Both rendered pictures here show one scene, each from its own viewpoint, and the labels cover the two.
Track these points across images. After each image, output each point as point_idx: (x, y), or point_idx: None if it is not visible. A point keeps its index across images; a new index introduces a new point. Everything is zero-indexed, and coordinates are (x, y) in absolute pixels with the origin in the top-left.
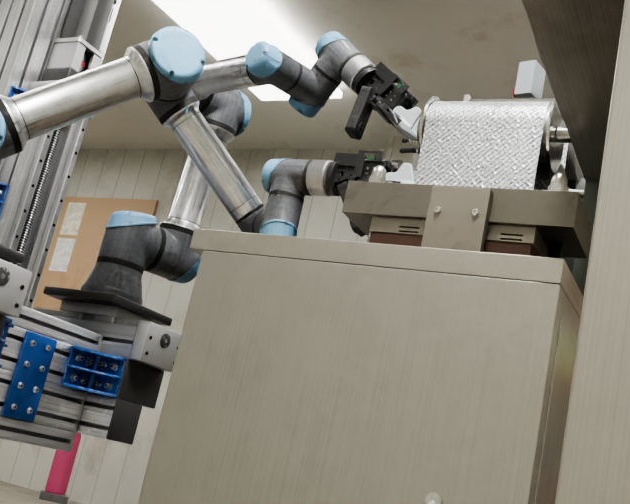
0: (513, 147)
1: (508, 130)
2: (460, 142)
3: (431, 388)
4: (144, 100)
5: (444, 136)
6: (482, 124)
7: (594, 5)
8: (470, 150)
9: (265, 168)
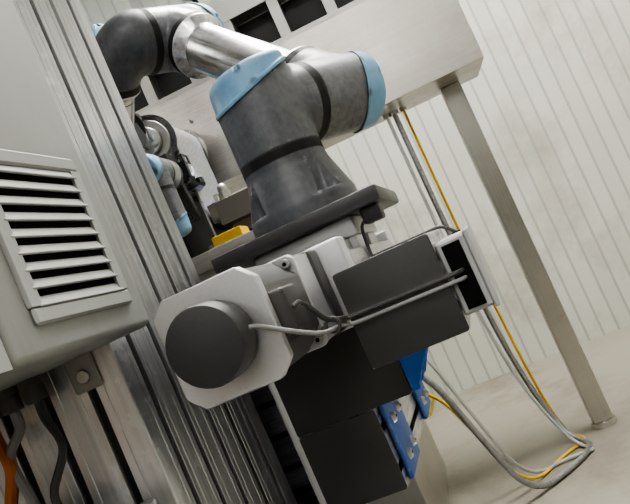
0: (203, 161)
1: (196, 149)
2: (189, 154)
3: None
4: (193, 75)
5: (183, 148)
6: (188, 142)
7: (391, 107)
8: (194, 160)
9: (156, 162)
